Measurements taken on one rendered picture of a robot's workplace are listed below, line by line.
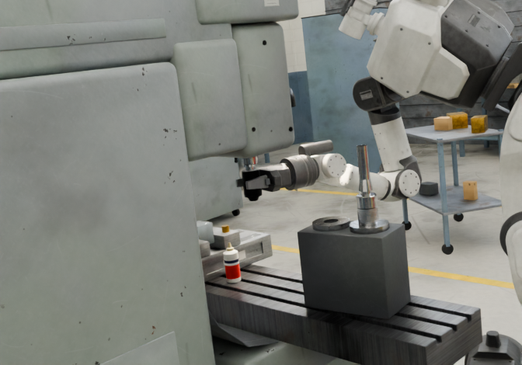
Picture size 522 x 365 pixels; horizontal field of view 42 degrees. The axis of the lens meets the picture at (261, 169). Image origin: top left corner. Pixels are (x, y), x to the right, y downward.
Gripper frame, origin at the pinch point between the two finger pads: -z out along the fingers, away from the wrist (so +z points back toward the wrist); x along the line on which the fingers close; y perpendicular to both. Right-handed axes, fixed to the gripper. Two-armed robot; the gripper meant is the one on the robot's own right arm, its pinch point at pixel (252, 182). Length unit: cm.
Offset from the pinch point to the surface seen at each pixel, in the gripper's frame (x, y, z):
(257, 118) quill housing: 11.0, -17.3, -2.3
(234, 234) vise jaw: -17.3, 17.4, 2.0
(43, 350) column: 41, 11, -65
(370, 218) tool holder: 36.0, 6.3, 9.4
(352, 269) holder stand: 34.5, 17.2, 4.0
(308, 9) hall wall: -784, -93, 567
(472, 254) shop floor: -182, 124, 268
